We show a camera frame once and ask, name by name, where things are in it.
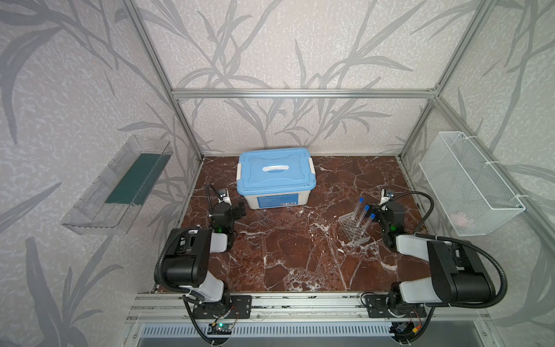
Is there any clear test tube rack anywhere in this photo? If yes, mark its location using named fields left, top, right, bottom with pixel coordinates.
left=338, top=212, right=371, bottom=247

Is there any blue plastic bin lid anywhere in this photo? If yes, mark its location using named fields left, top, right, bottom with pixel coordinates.
left=236, top=147, right=316, bottom=196

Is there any white plastic storage bin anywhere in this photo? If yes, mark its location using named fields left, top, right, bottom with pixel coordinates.
left=240, top=190, right=312, bottom=209

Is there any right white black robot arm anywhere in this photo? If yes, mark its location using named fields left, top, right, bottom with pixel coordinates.
left=365, top=200, right=508, bottom=312

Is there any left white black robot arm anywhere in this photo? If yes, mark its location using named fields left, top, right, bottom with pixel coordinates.
left=154, top=202, right=246, bottom=310

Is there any pink object in basket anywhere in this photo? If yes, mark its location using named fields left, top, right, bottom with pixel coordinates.
left=449, top=213, right=472, bottom=228

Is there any green circuit board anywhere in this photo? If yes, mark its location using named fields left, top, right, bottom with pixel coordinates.
left=207, top=322, right=234, bottom=335

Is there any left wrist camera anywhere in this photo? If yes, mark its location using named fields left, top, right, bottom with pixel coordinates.
left=218, top=188, right=231, bottom=205

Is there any white wire mesh basket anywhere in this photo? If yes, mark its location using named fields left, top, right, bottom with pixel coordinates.
left=419, top=132, right=526, bottom=237

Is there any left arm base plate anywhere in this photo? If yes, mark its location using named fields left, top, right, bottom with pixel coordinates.
left=193, top=295, right=252, bottom=320

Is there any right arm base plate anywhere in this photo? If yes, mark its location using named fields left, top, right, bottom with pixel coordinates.
left=360, top=292, right=427, bottom=319

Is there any clear wall shelf green mat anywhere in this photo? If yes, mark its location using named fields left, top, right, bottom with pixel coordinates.
left=62, top=135, right=173, bottom=236

